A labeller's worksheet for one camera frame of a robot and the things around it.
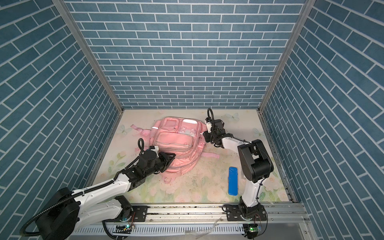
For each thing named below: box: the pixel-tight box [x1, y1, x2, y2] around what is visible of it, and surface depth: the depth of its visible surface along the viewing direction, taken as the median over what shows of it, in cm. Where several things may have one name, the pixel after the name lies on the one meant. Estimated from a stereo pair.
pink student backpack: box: [130, 117, 220, 184], surface depth 91 cm
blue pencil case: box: [228, 166, 238, 196], surface depth 86 cm
